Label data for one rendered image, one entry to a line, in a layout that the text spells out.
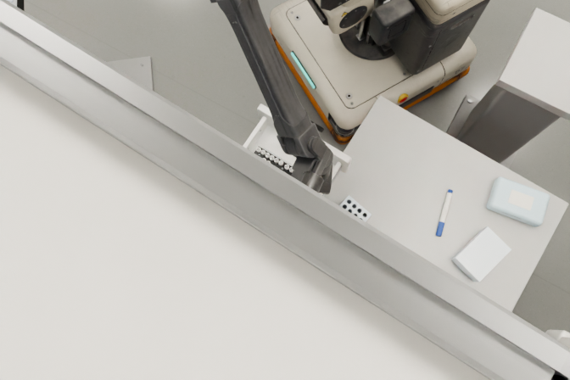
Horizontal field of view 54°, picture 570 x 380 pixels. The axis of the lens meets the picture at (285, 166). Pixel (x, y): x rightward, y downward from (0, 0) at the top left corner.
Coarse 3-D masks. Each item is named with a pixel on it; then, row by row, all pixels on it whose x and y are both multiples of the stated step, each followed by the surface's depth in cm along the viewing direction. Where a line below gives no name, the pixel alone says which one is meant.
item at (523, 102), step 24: (528, 24) 174; (552, 24) 173; (528, 48) 171; (552, 48) 171; (504, 72) 170; (528, 72) 169; (552, 72) 169; (504, 96) 184; (528, 96) 169; (552, 96) 167; (456, 120) 244; (480, 120) 207; (504, 120) 198; (528, 120) 189; (552, 120) 182; (480, 144) 225; (504, 144) 214
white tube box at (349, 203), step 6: (348, 198) 157; (342, 204) 157; (348, 204) 157; (354, 204) 158; (348, 210) 159; (354, 210) 156; (360, 210) 158; (366, 210) 156; (360, 216) 156; (366, 216) 156
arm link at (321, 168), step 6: (330, 150) 123; (324, 156) 122; (330, 156) 122; (318, 162) 121; (324, 162) 122; (330, 162) 122; (312, 168) 121; (318, 168) 121; (324, 168) 122; (330, 168) 125; (318, 174) 121; (324, 174) 126
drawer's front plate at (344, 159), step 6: (258, 108) 151; (264, 108) 151; (258, 114) 155; (264, 114) 152; (270, 114) 150; (270, 120) 154; (336, 150) 147; (336, 156) 147; (342, 156) 147; (348, 156) 147; (336, 162) 152; (342, 162) 149; (348, 162) 147; (342, 168) 154; (348, 168) 153
